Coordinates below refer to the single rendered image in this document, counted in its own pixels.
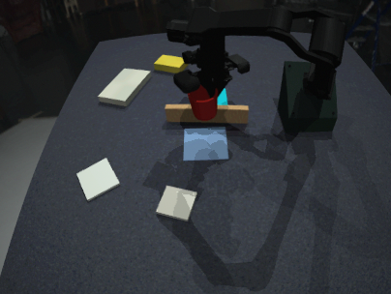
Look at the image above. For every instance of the yellow block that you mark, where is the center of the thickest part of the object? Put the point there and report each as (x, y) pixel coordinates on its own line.
(170, 64)

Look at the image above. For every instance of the pale cream flat block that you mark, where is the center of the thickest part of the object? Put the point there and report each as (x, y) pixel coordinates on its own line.
(124, 87)

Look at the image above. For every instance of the tan wooden bar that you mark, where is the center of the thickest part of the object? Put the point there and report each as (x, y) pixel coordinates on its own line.
(225, 114)

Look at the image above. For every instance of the pale cream flat square tile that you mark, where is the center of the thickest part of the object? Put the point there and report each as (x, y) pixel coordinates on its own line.
(177, 203)

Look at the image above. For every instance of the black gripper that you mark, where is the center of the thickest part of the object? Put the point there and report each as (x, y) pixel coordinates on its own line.
(212, 66)

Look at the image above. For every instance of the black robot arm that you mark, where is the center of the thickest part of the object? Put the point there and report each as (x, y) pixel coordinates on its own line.
(208, 28)

